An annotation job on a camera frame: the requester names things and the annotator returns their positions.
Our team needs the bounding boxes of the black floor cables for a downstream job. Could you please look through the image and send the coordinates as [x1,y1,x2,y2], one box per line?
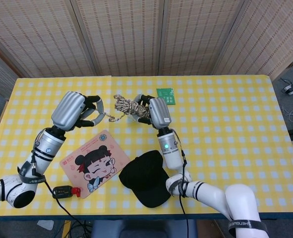
[53,220,94,238]

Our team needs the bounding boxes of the black baseball cap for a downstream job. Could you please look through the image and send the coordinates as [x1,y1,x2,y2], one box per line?
[118,150,174,208]

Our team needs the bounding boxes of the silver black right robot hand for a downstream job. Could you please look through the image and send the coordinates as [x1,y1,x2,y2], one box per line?
[132,94,173,129]

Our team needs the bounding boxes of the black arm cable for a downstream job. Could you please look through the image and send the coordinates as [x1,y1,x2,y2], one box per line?
[172,128,190,238]
[31,133,94,238]

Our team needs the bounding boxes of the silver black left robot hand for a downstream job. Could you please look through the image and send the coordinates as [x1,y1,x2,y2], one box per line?
[51,91,104,132]

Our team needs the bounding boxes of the pink cartoon girl mouse pad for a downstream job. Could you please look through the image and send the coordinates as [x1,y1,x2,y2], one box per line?
[59,129,131,199]

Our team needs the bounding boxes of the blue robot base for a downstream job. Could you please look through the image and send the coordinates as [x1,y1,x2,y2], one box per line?
[91,219,198,238]

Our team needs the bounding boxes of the green square packet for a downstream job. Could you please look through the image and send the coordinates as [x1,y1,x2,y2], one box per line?
[156,87,176,106]

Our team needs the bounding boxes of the white scrap on floor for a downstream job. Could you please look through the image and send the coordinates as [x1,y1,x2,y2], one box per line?
[36,219,55,231]

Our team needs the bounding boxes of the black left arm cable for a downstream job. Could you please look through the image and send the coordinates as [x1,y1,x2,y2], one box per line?
[31,133,94,238]

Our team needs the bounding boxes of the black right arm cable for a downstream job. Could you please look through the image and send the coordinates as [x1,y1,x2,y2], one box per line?
[172,128,190,238]

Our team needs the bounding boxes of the yellow white checkered tablecloth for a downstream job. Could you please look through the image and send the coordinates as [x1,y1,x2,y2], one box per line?
[0,75,293,217]

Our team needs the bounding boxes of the braided beige speckled rope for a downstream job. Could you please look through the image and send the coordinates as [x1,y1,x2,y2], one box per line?
[108,94,151,122]

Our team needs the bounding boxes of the bamboo folding screen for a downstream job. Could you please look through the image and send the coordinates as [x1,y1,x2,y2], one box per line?
[0,0,293,97]

